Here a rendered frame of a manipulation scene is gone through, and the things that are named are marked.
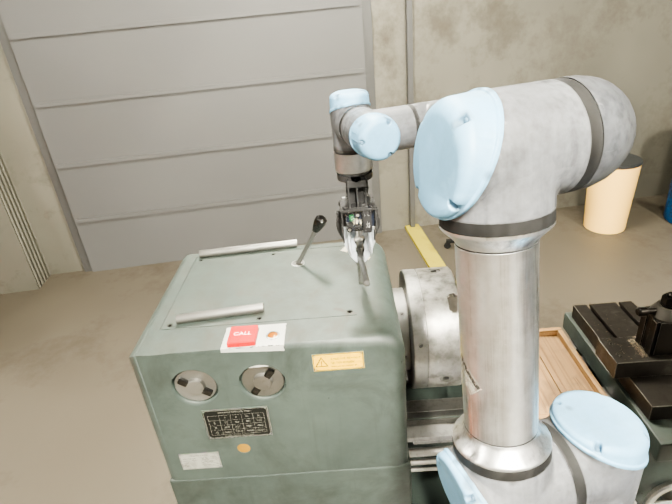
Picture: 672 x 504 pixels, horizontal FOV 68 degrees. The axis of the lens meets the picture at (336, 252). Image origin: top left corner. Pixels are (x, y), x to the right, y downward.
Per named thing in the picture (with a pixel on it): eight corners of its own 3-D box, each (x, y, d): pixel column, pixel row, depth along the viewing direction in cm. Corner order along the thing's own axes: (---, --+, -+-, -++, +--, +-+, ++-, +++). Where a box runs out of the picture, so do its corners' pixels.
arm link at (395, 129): (421, 109, 81) (395, 99, 90) (356, 119, 78) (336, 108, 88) (422, 156, 84) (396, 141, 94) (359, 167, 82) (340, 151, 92)
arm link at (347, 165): (332, 146, 100) (373, 142, 100) (334, 168, 102) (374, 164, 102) (333, 157, 94) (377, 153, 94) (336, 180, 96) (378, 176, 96)
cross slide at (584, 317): (648, 420, 119) (652, 407, 117) (571, 316, 157) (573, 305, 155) (725, 415, 118) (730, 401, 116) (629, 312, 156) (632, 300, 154)
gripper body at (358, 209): (341, 238, 100) (336, 181, 95) (339, 221, 108) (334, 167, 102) (379, 234, 100) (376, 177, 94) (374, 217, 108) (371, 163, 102)
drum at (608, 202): (610, 214, 427) (622, 149, 401) (639, 233, 394) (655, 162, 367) (570, 220, 425) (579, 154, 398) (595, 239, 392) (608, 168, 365)
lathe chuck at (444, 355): (430, 412, 123) (426, 294, 114) (412, 351, 153) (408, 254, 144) (467, 410, 123) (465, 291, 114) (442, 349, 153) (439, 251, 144)
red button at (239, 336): (227, 350, 105) (225, 343, 104) (232, 333, 110) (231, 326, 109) (256, 348, 105) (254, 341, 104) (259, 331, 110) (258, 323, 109)
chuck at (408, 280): (416, 413, 123) (411, 295, 114) (401, 352, 153) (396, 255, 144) (430, 412, 123) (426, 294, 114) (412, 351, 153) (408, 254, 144)
